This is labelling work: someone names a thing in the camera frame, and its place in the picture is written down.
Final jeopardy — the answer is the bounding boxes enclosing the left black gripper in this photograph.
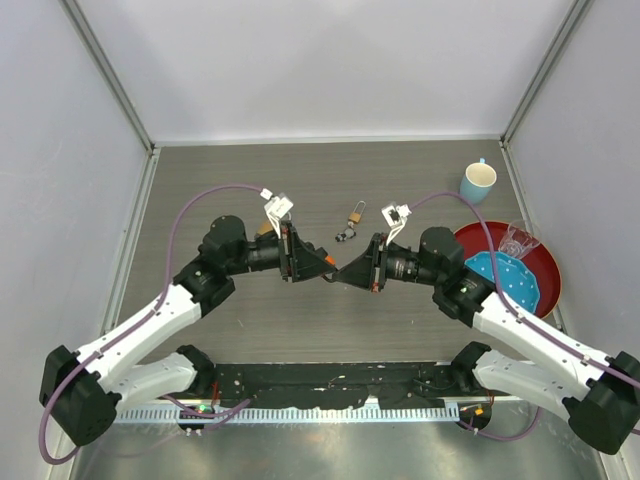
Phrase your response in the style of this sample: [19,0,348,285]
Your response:
[227,222,335,284]

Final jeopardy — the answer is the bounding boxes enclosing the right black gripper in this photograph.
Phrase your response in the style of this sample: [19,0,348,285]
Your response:
[334,231,444,291]

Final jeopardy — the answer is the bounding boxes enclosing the small brass padlock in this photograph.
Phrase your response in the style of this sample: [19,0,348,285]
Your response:
[348,200,366,225]

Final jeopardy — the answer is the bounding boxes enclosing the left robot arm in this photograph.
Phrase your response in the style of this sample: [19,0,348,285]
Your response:
[39,215,336,447]

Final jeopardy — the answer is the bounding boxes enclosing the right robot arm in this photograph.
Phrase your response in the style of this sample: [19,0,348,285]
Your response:
[332,227,639,455]

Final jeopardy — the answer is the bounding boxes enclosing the large brass padlock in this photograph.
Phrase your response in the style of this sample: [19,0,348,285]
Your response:
[254,220,275,239]

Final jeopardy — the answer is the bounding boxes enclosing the light blue mug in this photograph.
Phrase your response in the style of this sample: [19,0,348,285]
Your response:
[459,158,498,205]

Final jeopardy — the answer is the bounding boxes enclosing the blue dotted plate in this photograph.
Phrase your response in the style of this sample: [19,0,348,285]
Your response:
[465,251,541,313]

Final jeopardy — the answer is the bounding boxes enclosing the clear drinking glass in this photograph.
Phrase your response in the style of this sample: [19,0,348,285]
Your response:
[498,219,540,260]

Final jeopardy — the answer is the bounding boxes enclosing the red round tray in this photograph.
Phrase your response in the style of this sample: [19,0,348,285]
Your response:
[455,222,562,318]

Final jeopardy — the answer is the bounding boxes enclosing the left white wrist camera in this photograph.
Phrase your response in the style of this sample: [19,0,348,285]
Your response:
[260,188,294,234]

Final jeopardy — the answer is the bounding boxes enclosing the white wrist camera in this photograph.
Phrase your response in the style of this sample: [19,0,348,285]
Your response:
[381,202,412,246]
[260,188,294,234]

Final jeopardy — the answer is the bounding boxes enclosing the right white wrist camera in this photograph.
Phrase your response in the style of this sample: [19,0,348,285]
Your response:
[381,202,412,246]

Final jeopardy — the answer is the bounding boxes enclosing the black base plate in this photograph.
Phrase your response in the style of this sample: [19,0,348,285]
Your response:
[171,362,489,410]

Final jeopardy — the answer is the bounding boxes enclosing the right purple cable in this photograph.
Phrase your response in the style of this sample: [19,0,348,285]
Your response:
[407,191,640,441]

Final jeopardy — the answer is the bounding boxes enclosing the purple cable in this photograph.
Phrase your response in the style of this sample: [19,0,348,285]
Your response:
[407,191,640,441]
[38,184,271,466]

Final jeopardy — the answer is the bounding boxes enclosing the white slotted cable duct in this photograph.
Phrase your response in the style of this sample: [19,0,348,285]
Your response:
[116,401,460,425]

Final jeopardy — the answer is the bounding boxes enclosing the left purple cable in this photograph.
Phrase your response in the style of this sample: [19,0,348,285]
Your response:
[38,184,271,466]

